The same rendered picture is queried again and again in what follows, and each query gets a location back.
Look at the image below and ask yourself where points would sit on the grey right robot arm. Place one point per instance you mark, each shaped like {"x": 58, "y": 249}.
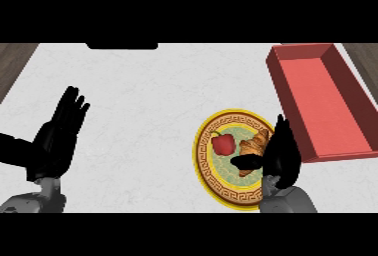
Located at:
{"x": 282, "y": 198}

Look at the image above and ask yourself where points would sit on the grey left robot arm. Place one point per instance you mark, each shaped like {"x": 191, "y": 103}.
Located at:
{"x": 39, "y": 198}

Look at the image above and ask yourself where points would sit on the yellow patterned plate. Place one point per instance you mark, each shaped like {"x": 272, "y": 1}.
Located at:
{"x": 222, "y": 180}

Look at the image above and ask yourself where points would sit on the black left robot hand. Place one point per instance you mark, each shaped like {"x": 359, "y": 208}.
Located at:
{"x": 57, "y": 140}

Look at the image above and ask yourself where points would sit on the red cardboard box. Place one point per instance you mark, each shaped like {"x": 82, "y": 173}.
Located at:
{"x": 319, "y": 100}

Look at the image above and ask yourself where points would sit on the brown croissant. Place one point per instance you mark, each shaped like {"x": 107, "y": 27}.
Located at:
{"x": 254, "y": 144}

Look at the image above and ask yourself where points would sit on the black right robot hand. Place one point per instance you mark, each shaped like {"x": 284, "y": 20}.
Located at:
{"x": 281, "y": 156}

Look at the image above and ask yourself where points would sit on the red bell pepper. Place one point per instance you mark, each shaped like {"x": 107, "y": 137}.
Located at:
{"x": 223, "y": 144}

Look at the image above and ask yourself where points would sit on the black flat object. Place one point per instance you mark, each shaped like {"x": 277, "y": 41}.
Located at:
{"x": 122, "y": 46}

